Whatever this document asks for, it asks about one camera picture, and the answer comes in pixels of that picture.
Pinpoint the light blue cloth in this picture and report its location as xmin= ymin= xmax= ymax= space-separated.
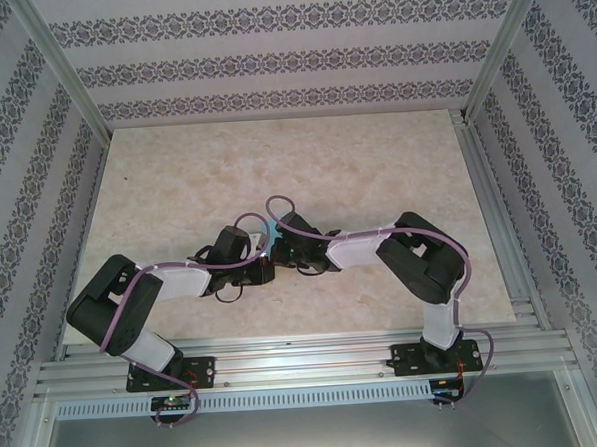
xmin=256 ymin=216 xmax=283 ymax=255

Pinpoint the grey metal floor sheet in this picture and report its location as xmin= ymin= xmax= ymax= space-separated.
xmin=37 ymin=391 xmax=597 ymax=447

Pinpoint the long aluminium mounting rail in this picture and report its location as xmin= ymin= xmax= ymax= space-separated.
xmin=32 ymin=318 xmax=583 ymax=402

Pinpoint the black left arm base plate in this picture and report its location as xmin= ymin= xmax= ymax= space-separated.
xmin=124 ymin=355 xmax=218 ymax=394

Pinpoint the slotted grey cable duct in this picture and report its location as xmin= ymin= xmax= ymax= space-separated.
xmin=54 ymin=380 xmax=435 ymax=422

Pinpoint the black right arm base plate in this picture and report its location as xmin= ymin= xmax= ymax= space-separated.
xmin=390 ymin=338 xmax=484 ymax=379

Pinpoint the aluminium side rail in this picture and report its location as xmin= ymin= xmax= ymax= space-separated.
xmin=450 ymin=104 xmax=556 ymax=337

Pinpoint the aluminium frame post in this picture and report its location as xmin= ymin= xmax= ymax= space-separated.
xmin=458 ymin=0 xmax=558 ymax=124
xmin=8 ymin=0 xmax=113 ymax=145

